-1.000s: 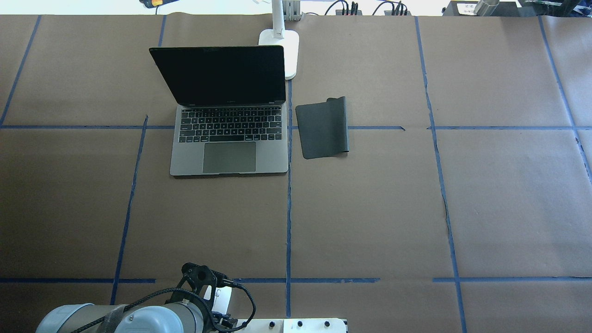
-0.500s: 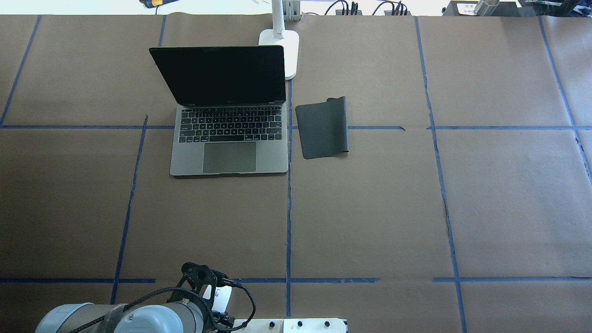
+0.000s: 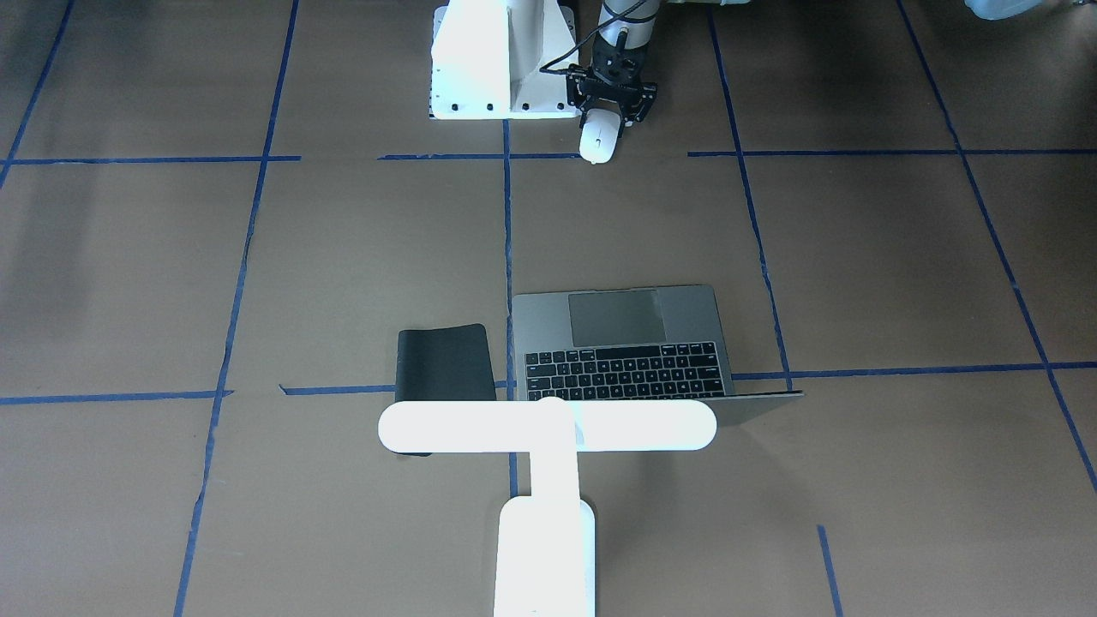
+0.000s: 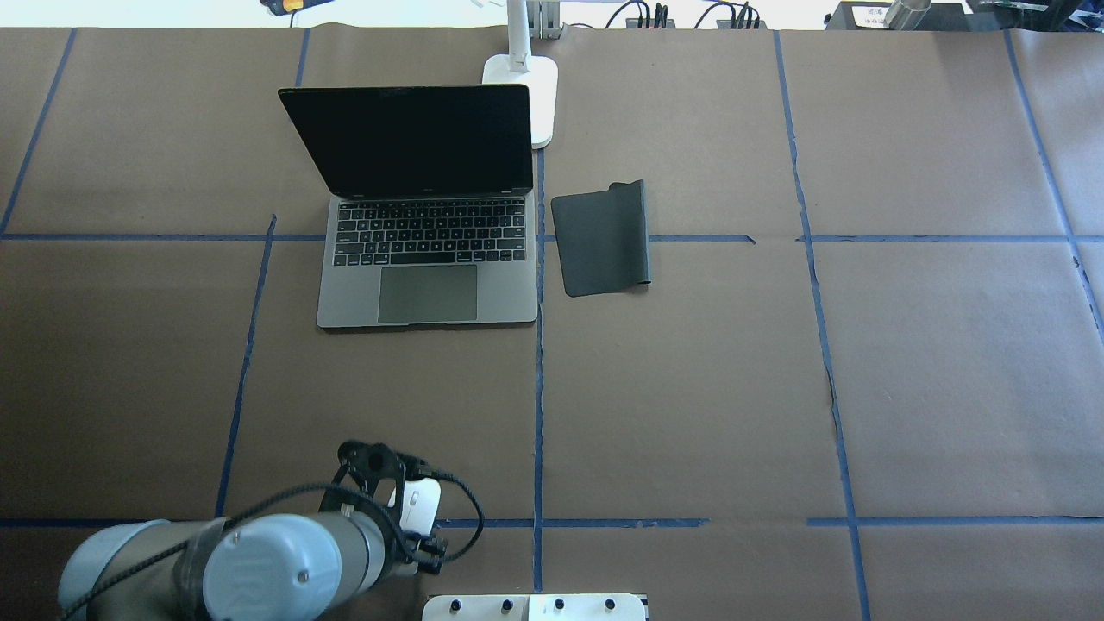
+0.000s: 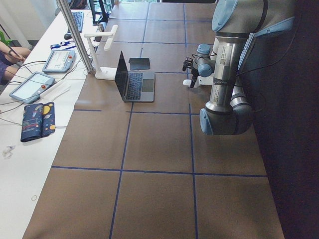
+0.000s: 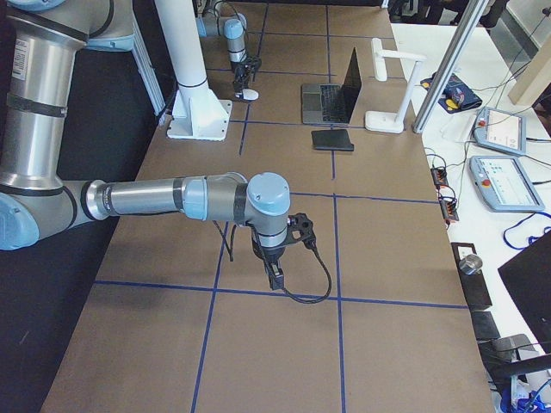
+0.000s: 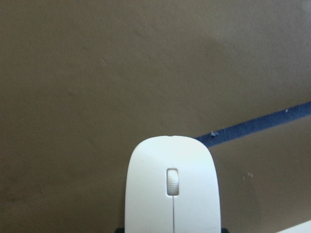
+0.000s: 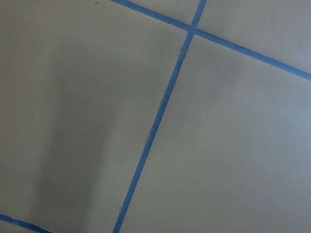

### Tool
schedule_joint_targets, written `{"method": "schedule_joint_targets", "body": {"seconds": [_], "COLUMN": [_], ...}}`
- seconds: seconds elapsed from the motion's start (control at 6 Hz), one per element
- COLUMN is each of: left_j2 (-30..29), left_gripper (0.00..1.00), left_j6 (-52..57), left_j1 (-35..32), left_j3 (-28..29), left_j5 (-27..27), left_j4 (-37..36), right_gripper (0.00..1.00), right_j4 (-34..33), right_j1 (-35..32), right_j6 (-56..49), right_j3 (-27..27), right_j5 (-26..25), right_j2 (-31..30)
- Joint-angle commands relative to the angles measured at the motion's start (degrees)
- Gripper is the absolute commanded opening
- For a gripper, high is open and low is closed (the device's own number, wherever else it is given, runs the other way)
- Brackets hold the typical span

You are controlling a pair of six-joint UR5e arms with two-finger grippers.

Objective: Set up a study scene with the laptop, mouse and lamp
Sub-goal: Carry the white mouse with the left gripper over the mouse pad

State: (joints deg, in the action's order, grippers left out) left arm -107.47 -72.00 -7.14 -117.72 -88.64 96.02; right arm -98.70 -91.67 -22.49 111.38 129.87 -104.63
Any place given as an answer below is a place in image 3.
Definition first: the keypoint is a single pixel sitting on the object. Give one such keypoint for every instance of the black mouse pad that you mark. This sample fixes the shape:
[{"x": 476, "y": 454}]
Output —
[{"x": 444, "y": 364}]

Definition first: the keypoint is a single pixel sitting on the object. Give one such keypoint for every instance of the white desk lamp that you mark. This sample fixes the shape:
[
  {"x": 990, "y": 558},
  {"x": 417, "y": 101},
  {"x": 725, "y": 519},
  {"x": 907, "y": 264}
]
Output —
[{"x": 546, "y": 545}]

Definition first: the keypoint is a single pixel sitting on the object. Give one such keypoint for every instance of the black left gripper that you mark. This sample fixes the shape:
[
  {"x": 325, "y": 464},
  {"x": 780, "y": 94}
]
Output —
[{"x": 644, "y": 97}]

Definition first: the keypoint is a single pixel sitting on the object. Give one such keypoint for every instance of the white computer mouse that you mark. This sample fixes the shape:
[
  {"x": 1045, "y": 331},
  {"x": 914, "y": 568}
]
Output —
[{"x": 600, "y": 132}]

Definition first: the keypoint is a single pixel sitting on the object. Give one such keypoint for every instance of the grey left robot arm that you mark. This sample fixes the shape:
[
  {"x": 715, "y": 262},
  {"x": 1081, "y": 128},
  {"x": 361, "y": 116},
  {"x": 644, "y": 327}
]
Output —
[{"x": 626, "y": 24}]

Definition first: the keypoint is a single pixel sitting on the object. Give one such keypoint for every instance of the grey laptop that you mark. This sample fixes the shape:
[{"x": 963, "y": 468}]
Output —
[{"x": 651, "y": 342}]

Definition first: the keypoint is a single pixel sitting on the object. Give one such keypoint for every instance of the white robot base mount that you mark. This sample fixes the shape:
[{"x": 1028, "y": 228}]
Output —
[{"x": 486, "y": 59}]

